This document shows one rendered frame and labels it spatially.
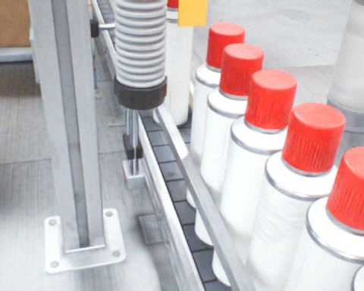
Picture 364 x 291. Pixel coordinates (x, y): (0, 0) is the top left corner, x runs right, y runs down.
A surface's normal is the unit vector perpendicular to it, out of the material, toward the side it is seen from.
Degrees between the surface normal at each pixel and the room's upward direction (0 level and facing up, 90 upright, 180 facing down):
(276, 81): 3
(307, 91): 0
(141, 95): 90
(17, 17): 90
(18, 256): 0
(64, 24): 90
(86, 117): 90
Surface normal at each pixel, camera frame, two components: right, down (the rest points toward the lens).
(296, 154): -0.74, 0.34
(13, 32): 0.19, 0.56
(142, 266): 0.06, -0.83
